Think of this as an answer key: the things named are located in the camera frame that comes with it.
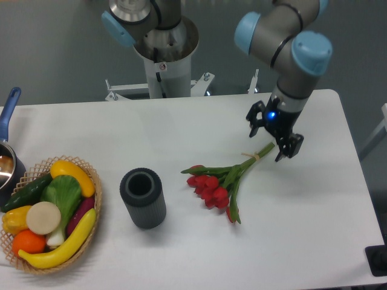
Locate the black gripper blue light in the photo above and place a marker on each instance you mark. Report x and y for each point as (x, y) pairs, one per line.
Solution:
(278, 123)

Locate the red tulip bouquet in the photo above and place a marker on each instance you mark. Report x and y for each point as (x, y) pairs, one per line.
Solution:
(218, 187)

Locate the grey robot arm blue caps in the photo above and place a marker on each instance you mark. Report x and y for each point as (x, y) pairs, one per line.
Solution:
(280, 40)

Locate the dark grey ribbed vase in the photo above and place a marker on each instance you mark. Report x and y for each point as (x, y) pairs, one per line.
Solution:
(142, 193)

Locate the black device at table edge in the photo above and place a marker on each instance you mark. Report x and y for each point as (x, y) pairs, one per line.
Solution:
(376, 257)

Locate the purple sweet potato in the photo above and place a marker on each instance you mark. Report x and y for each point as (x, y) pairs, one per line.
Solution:
(83, 207)

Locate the green bok choy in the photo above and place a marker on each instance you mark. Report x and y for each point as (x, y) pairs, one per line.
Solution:
(63, 191)

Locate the woven wicker basket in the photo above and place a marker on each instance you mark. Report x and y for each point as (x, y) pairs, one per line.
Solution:
(35, 172)

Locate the beige round disc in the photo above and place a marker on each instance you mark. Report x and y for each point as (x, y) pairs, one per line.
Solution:
(43, 218)

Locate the green cucumber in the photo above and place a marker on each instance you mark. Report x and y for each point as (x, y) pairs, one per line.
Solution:
(28, 195)

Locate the yellow banana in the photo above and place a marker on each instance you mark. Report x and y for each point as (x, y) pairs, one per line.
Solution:
(68, 249)

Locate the orange fruit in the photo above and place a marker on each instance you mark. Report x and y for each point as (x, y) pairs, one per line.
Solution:
(29, 242)

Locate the yellow bell pepper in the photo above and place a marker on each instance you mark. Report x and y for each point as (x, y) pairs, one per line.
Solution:
(15, 221)

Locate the white frame at right edge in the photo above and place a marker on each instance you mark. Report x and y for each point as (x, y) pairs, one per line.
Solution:
(375, 137)

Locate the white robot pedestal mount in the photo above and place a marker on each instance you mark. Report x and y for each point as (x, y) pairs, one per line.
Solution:
(166, 55)

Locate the blue handled saucepan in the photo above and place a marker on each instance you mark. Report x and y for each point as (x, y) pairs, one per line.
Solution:
(12, 168)

